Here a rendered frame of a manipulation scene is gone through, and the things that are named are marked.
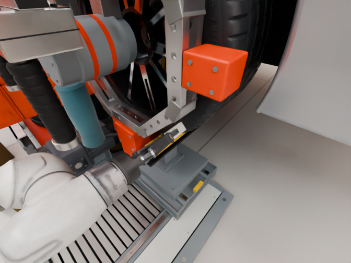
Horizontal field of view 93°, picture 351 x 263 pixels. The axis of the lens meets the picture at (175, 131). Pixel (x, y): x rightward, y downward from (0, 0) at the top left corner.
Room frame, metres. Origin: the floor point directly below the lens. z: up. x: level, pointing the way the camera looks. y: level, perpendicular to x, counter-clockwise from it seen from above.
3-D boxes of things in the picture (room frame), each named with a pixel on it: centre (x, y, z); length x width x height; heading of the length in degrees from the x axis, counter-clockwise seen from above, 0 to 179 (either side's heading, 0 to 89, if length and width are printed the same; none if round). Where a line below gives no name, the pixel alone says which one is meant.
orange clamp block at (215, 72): (0.31, -0.07, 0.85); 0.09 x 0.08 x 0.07; 49
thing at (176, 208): (0.64, 0.06, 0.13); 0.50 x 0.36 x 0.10; 49
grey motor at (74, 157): (0.67, 0.45, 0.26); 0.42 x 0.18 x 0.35; 139
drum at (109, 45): (0.46, 0.22, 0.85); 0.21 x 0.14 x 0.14; 139
